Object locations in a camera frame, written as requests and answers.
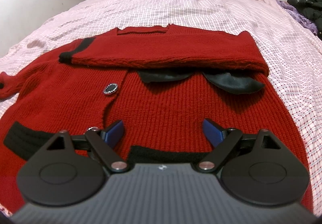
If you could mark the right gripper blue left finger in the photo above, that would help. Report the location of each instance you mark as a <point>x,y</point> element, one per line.
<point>113,133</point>

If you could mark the pink checkered bed sheet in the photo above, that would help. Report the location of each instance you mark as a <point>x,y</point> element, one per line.
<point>292,52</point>

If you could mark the black jacket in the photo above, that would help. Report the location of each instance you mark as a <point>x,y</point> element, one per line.
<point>311,10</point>

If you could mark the purple cloth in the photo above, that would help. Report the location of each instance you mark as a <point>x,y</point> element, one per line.
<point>302,20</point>

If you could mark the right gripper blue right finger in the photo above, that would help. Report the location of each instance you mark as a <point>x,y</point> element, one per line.
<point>213,132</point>

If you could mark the red knitted cardigan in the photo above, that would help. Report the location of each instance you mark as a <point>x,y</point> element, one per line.
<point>162,82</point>

